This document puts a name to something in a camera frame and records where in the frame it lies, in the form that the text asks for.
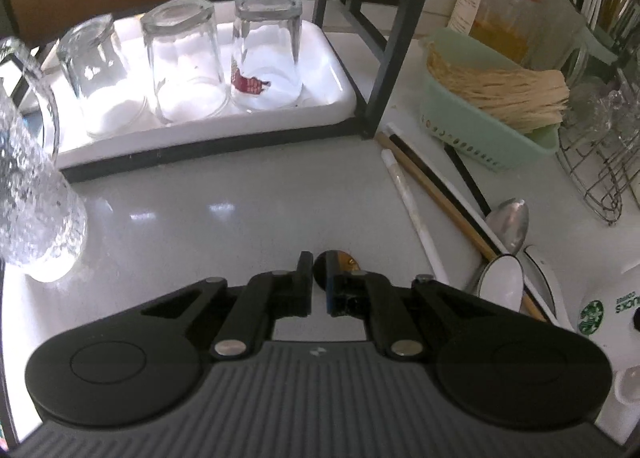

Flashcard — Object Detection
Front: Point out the copper long-handled spoon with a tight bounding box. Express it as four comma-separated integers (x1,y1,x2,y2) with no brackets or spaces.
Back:
312,250,360,290

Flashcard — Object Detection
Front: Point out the white black chopstick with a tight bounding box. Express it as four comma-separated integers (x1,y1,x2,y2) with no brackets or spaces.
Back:
383,122,559,324

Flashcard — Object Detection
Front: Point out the red-lid plastic jar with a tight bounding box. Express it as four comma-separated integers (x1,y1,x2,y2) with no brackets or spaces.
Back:
447,0,544,63

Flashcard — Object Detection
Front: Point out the large steel spoon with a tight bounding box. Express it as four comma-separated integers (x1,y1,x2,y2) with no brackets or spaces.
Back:
486,198,529,254

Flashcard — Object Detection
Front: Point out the upturned glass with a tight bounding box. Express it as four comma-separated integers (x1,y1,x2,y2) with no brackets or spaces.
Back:
141,0,230,124
231,0,303,111
56,14,146,138

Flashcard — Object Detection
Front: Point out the upturned glass left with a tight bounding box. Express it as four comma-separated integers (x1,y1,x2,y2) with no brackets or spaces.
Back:
56,14,146,138

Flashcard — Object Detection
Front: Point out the upturned glass right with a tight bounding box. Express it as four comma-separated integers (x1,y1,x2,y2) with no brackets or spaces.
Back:
231,0,303,111

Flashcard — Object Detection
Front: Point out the white drip tray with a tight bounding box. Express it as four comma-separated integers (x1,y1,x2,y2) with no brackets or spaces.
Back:
49,18,356,169

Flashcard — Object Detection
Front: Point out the white long-handled ladle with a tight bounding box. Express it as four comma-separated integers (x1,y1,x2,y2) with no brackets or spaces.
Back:
381,149,449,285

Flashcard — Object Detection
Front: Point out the white black-rimmed spoon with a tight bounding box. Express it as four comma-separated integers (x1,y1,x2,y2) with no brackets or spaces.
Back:
475,254,524,311

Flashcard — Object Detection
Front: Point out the black dish rack shelf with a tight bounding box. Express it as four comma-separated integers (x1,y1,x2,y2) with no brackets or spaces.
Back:
1,0,425,183

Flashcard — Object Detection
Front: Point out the wire glass holder rack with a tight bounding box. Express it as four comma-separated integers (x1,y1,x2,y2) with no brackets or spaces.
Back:
556,77,639,225

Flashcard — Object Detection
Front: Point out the white ceramic soup spoon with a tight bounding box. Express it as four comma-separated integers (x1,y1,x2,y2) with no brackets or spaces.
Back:
524,244,575,331

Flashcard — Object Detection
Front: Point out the white ceramic mug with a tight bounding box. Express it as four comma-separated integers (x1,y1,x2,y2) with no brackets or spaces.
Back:
577,265,639,406

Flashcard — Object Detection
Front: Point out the tall textured glass mug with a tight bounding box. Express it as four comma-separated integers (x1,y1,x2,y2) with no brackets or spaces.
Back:
1,37,88,282

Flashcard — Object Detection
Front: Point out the brown wooden chopstick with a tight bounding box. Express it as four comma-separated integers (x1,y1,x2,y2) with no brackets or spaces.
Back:
374,131,548,323

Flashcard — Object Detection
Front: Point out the upturned glass middle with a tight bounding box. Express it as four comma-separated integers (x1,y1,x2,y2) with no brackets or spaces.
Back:
141,0,230,124

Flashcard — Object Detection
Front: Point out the green white utensil caddy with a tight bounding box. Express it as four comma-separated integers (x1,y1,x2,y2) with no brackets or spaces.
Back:
548,0,639,69

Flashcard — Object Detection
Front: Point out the green basket of sticks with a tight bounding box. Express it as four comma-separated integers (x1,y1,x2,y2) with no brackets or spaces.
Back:
419,28,570,172

